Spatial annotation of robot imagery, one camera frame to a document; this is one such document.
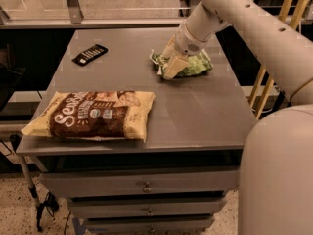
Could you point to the grey drawer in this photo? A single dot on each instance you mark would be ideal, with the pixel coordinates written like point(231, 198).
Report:
point(142, 182)
point(150, 225)
point(146, 207)

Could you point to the yellow wooden frame cart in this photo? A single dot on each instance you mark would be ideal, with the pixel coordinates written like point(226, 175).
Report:
point(264, 97)

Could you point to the brown and yellow chip bag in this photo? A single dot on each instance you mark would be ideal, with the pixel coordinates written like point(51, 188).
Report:
point(94, 116)

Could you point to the metal window rail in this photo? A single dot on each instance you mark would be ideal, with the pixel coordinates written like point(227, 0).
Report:
point(16, 14)

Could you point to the middle grey drawer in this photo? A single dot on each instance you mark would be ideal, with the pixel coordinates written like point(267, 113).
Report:
point(146, 207)

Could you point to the bottom grey drawer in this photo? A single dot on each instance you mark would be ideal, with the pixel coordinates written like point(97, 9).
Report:
point(150, 225)

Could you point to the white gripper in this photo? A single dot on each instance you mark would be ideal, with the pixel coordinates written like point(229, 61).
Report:
point(188, 44)

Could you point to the top grey drawer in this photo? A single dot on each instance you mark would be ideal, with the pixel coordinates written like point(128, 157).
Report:
point(142, 182)

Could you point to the grey drawer cabinet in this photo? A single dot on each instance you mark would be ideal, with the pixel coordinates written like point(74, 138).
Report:
point(130, 151)

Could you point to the grey tripod leg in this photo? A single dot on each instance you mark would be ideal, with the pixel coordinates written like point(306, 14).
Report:
point(49, 203)

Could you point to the green jalapeno chip bag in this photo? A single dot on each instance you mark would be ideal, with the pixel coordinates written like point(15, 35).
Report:
point(197, 65)

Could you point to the black snack bar wrapper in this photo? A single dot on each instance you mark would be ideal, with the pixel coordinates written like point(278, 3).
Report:
point(90, 54)

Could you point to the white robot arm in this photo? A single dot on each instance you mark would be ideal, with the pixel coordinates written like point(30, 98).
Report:
point(276, 173)

